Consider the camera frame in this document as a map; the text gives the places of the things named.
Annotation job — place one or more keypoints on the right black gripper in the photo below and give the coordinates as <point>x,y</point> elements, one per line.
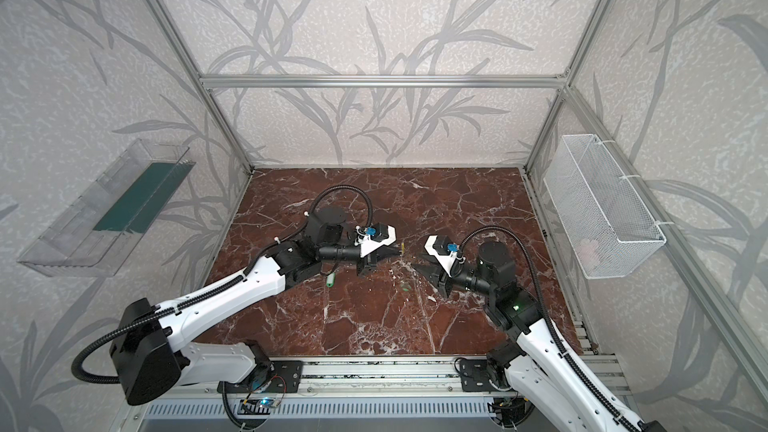
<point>445,277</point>

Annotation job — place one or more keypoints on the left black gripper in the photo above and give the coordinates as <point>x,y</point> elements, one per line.
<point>369,258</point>

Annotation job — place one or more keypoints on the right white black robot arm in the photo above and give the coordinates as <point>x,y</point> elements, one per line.
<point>535,361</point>

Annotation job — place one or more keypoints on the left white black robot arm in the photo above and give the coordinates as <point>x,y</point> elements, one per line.
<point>155,347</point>

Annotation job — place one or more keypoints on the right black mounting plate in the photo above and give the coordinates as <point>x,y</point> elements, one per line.
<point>477,375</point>

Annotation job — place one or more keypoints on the black mounting plate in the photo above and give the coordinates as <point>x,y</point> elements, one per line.
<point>282,376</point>
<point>477,375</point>

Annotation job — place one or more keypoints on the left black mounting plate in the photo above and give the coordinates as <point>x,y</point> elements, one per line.
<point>282,376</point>

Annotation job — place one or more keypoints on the pink object in basket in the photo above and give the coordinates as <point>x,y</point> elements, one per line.
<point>588,254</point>

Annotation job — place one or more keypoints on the green led circuit board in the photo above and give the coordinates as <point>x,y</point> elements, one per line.
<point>256,407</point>

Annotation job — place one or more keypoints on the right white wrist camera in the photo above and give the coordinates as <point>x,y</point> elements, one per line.
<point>446,252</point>

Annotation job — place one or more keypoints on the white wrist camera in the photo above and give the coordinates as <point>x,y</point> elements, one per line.
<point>378,241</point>
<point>446,252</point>

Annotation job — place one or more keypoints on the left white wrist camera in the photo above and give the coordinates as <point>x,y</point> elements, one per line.
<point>378,241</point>

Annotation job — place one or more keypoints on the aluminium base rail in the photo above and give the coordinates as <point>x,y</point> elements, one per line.
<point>389,376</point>

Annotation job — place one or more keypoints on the aluminium frame crossbar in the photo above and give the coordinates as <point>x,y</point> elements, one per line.
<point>215,81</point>

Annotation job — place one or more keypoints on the white wire mesh basket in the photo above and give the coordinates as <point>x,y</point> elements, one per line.
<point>595,199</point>

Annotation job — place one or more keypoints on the slotted grey cable duct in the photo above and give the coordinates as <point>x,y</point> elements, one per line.
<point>474,407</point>

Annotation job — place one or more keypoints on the clear plastic wall tray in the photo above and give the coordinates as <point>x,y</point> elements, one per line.
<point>96,234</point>

